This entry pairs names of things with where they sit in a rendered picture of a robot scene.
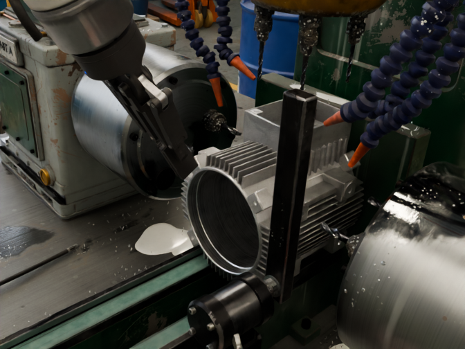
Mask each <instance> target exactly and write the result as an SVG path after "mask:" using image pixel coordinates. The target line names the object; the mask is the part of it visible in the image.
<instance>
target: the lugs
mask: <svg viewBox="0 0 465 349"><path fill-rule="evenodd" d="M353 155H354V151H353V150H352V151H350V152H347V153H345V154H343V155H341V156H340V158H339V162H338V163H339V164H340V166H341V168H342V170H343V171H345V172H349V171H350V170H353V169H354V168H357V167H358V166H360V165H361V164H360V162H359V161H358V162H357V163H356V165H355V166H354V167H353V168H350V167H349V166H348V163H349V161H350V159H351V158H352V156H353ZM206 156H207V153H206V152H204V153H202V154H198V155H196V156H194V159H195V161H196V162H197V164H198V166H197V167H196V168H195V169H194V170H193V171H192V174H194V173H195V172H196V171H197V170H200V169H201V168H202V167H204V166H206ZM247 200H248V202H249V204H250V206H251V208H252V210H253V212H254V214H258V213H261V212H262V211H265V210H266V209H268V208H270V207H272V203H273V199H272V197H271V195H270V193H269V191H268V189H267V188H263V189H261V190H258V191H256V192H254V193H253V194H251V195H249V196H247ZM187 235H188V237H189V239H190V241H191V243H192V246H194V247H195V246H196V245H198V244H199V243H198V242H197V239H196V238H195V236H194V233H193V231H192V229H191V230H189V231H188V232H187ZM252 273H253V274H255V275H256V276H258V277H260V278H261V279H262V280H263V281H264V277H265V276H264V275H262V274H261V273H260V272H258V271H254V272H252Z"/></svg>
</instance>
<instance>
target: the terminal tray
mask: <svg viewBox="0 0 465 349"><path fill-rule="evenodd" d="M316 109H317V111H316V119H315V123H314V128H313V138H312V143H311V153H310V159H309V169H308V175H309V176H310V175H311V171H313V172H314V173H317V169H319V170H322V167H323V166H324V167H326V168H328V165H329V163H330V164H331V165H334V161H335V162H336V163H338V162H339V158H340V156H341V155H343V154H345V153H346V152H347V144H348V140H349V136H350V132H351V128H352V123H347V122H342V123H338V124H335V125H330V126H328V127H325V126H324V124H323V123H324V121H325V120H327V119H328V118H330V117H331V116H333V115H334V114H335V113H337V112H338V111H340V109H339V108H336V107H333V106H331V105H328V104H326V103H324V102H321V101H319V100H318V101H317V107H316ZM253 110H259V112H254V111H253ZM281 113H282V100H279V101H275V102H272V103H269V104H266V105H262V106H259V107H255V108H252V109H248V110H245V111H244V131H243V137H244V141H243V143H245V142H247V141H250V142H252V141H254V142H255V143H256V142H258V143H259V144H262V143H263V147H264V146H266V145H267V146H268V149H270V148H272V151H273V152H277V148H278V141H279V133H280V120H281Z"/></svg>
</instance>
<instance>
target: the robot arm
mask: <svg viewBox="0 0 465 349"><path fill-rule="evenodd" d="M23 1H24V2H25V3H26V5H27V6H28V7H29V8H30V9H31V12H32V14H33V15H34V16H35V18H36V19H38V20H39V22H40V23H41V25H42V26H43V27H44V29H45V30H46V32H47V33H48V34H49V35H50V37H51V38H52V40H53V41H54V42H55V44H56V45H57V47H58V48H59V49H60V50H61V51H63V52H65V53H68V54H71V55H72V56H73V57H74V58H75V60H76V62H77V63H78V64H79V65H80V67H81V69H82V70H83V71H84V73H85V74H86V75H87V76H88V77H89V78H91V79H92V80H98V81H102V82H103V83H104V84H105V85H106V86H107V87H108V88H109V90H110V91H111V92H112V94H113V95H114V96H115V97H116V99H117V100H118V101H119V103H120V104H121V105H122V106H123V107H124V109H125V110H126V111H127V113H128V114H129V115H130V116H131V118H132V119H133V120H134V122H135V123H136V124H137V126H139V128H140V130H141V131H142V132H144V133H146V132H147V133H148V134H149V136H150V138H151V140H153V141H156V142H155V144H156V146H157V147H158V149H159V150H160V151H161V153H162V155H163V156H164V157H165V159H166V161H167V162H168V163H169V165H170V167H171V168H172V169H173V171H174V173H175V174H176V176H178V177H180V178H181V179H182V180H184V179H185V178H186V177H187V176H188V175H189V174H190V173H191V172H192V171H193V170H194V169H195V168H196V167H197V166H198V164H197V162H196V161H195V159H194V157H193V156H192V154H191V152H190V151H189V149H188V147H187V145H186V144H185V142H184V140H185V139H186V138H187V137H188V135H187V134H186V131H185V129H184V126H183V123H182V122H181V119H180V117H179V114H178V112H177V110H176V107H175V105H174V102H173V93H172V91H171V90H170V89H169V88H167V87H165V88H164V89H161V90H159V89H158V88H157V86H156V85H155V83H154V81H153V79H152V78H153V76H152V74H151V72H150V70H149V69H148V68H147V67H146V66H145V65H144V64H142V60H143V56H144V53H145V49H146V42H145V39H144V37H143V35H142V34H141V32H140V30H139V28H138V27H137V25H136V23H135V21H134V19H133V14H134V7H133V4H132V2H131V0H23Z"/></svg>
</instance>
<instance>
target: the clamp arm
mask: <svg viewBox="0 0 465 349"><path fill-rule="evenodd" d="M317 101H318V97H317V96H316V95H313V94H311V93H308V92H306V91H303V90H301V89H297V88H294V89H290V90H287V91H285V92H284V93H283V99H282V113H281V120H280V133H279V141H278V148H277V161H276V169H275V182H274V189H273V203H272V210H271V223H270V231H269V238H268V251H267V259H266V272H265V277H264V281H266V282H268V283H269V282H271V281H272V280H274V281H275V282H274V283H272V284H271V286H272V288H273V290H275V289H277V288H278V291H276V292H274V295H273V300H275V301H276V302H278V303H279V304H282V303H284V302H285V301H287V300H289V299H290V298H291V292H292V287H293V277H294V271H295V261H296V256H297V251H298V244H299V239H300V238H299V235H300V225H301V220H302V210H303V205H304V195H305V189H306V184H307V174H308V169H309V159H310V153H311V143H312V138H313V128H314V123H315V119H316V111H317V109H316V107H317Z"/></svg>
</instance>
